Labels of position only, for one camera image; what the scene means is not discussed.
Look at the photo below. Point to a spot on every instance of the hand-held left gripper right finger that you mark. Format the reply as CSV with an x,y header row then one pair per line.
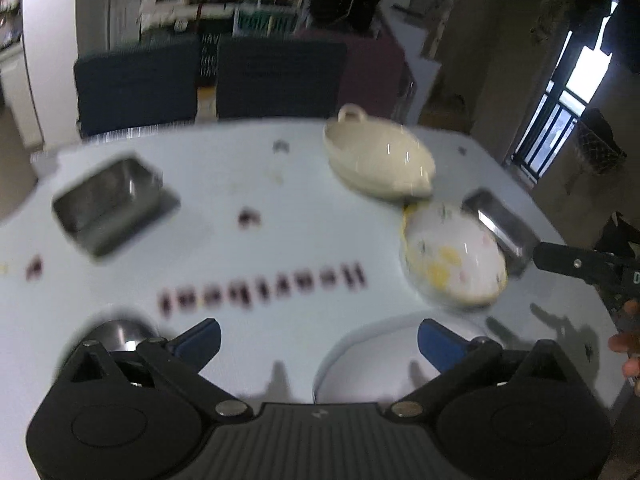
x,y
440,345

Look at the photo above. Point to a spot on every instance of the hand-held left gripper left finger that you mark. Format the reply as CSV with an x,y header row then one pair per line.
x,y
200,337

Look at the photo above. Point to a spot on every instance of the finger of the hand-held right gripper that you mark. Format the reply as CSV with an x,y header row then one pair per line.
x,y
565,261

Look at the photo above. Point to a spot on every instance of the rectangular steel tray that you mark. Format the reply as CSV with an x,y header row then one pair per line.
x,y
107,205
505,230

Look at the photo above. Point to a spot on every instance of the white plate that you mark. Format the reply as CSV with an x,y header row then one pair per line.
x,y
370,360

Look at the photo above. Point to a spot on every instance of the round steel bowl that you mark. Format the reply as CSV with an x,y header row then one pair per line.
x,y
117,332

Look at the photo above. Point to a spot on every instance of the white floral bowl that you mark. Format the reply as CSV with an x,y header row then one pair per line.
x,y
457,255

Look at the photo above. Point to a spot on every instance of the person's right hand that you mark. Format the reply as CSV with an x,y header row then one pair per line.
x,y
625,343

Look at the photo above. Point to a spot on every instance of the dark cloth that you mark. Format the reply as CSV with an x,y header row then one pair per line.
x,y
617,232

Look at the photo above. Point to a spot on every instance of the net basket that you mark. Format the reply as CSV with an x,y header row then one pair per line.
x,y
602,142

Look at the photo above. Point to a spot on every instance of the balcony window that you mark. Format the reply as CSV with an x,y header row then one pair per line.
x,y
565,110

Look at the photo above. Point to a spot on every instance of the dark blue chair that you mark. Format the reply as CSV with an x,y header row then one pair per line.
x,y
280,77
135,85

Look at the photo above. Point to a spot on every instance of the white cabinet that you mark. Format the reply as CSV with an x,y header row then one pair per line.
x,y
412,45

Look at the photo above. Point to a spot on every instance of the maroon chair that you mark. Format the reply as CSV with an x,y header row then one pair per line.
x,y
375,70

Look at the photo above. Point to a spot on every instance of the black sign board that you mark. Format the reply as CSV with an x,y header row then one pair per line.
x,y
208,55

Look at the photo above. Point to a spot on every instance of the green sign plate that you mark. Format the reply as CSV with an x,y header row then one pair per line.
x,y
265,21

